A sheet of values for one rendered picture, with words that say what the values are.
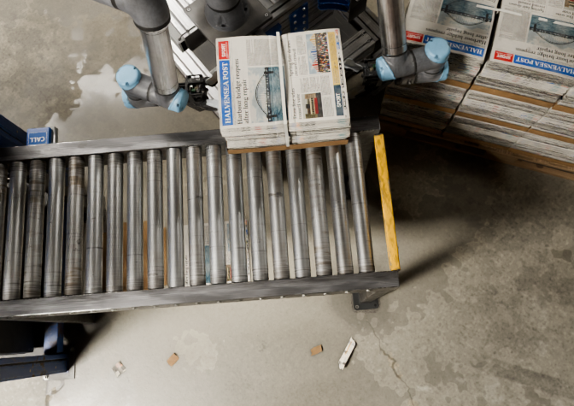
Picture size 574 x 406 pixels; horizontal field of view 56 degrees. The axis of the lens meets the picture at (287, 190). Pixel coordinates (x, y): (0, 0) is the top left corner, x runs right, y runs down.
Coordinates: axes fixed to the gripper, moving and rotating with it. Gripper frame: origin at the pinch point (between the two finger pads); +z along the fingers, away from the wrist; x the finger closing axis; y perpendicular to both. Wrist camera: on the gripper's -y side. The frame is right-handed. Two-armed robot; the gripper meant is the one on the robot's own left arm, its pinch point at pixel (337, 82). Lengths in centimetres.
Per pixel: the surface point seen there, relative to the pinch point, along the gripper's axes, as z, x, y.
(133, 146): 68, 16, 0
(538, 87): -68, 5, -8
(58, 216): 93, 37, -1
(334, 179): 4.4, 33.1, 0.0
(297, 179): 16.0, 32.0, 0.0
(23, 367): 124, 82, -42
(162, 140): 59, 15, 0
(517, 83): -61, 3, -8
